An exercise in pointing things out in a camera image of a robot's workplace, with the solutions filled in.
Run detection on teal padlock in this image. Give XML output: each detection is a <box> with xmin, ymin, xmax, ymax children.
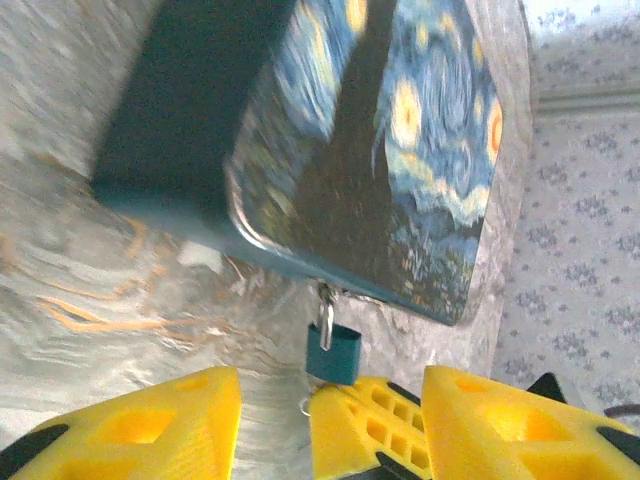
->
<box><xmin>304</xmin><ymin>283</ymin><xmax>363</xmax><ymax>388</ymax></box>

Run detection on aluminium side floor rail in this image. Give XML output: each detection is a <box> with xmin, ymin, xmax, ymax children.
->
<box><xmin>536</xmin><ymin>82</ymin><xmax>640</xmax><ymax>120</ymax></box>

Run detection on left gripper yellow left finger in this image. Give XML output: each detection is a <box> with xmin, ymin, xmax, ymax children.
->
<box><xmin>0</xmin><ymin>365</ymin><xmax>243</xmax><ymax>480</ymax></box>

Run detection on blue patterned pouch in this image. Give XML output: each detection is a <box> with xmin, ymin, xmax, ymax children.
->
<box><xmin>91</xmin><ymin>0</ymin><xmax>507</xmax><ymax>327</ymax></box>

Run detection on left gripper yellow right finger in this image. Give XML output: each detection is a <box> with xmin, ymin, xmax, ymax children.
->
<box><xmin>421</xmin><ymin>365</ymin><xmax>640</xmax><ymax>480</ymax></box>

